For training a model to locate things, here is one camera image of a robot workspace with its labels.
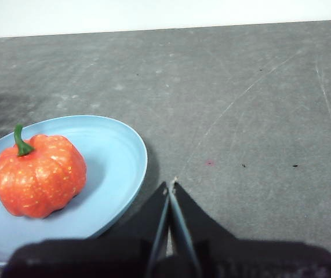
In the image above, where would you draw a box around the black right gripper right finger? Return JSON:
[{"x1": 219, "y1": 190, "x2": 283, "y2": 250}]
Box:
[{"x1": 171, "y1": 182, "x2": 331, "y2": 278}]

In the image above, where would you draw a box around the blue plate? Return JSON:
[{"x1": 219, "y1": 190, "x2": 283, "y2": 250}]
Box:
[{"x1": 0, "y1": 115, "x2": 148, "y2": 266}]

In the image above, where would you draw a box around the orange pumpkin with green stem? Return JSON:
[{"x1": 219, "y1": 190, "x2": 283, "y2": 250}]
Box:
[{"x1": 0, "y1": 123, "x2": 87, "y2": 220}]

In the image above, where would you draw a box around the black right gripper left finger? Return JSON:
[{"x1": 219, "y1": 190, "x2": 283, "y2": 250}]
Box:
[{"x1": 2, "y1": 181, "x2": 170, "y2": 278}]

